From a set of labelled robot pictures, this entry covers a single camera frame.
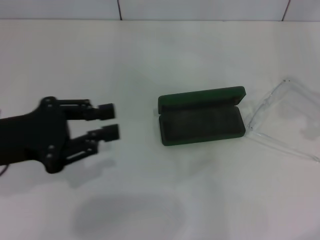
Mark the clear white glasses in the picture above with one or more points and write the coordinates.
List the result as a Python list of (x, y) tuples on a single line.
[(261, 107)]

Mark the green glasses case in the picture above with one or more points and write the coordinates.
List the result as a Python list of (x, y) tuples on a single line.
[(200, 125)]

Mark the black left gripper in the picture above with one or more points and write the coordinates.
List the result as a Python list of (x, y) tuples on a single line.
[(25, 137)]

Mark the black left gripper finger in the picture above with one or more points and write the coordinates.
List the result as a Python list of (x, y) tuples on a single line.
[(111, 132), (106, 111)]

